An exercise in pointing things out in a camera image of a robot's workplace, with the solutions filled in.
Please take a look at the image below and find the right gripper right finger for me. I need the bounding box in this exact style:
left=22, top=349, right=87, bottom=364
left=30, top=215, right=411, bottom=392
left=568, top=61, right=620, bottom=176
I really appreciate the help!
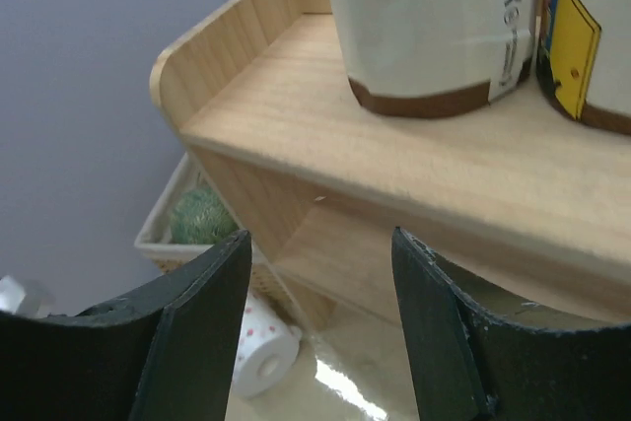
left=391, top=228, right=630, bottom=420

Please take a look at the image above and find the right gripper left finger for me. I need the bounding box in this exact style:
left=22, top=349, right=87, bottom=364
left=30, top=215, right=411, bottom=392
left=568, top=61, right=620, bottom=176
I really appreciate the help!
left=1, top=230, right=252, bottom=420

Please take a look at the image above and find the dotted paper roll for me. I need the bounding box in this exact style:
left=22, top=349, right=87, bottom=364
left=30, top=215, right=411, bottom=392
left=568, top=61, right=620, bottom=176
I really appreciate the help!
left=232, top=291, right=303, bottom=398

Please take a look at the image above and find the paper roll cartoon label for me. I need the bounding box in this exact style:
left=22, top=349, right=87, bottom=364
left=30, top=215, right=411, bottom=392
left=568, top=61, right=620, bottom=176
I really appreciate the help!
left=535, top=0, right=630, bottom=135

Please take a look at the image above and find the wooden three-tier shelf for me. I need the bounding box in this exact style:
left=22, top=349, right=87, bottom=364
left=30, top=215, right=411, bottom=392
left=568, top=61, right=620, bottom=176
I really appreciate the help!
left=149, top=0, right=630, bottom=323

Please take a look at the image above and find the wicker basket with liner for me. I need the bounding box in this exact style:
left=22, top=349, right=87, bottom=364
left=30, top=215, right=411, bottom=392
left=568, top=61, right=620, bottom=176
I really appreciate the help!
left=133, top=154, right=336, bottom=331

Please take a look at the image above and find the green melon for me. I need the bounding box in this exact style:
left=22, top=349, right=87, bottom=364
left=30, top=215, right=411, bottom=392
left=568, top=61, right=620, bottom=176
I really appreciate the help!
left=169, top=186, right=239, bottom=246

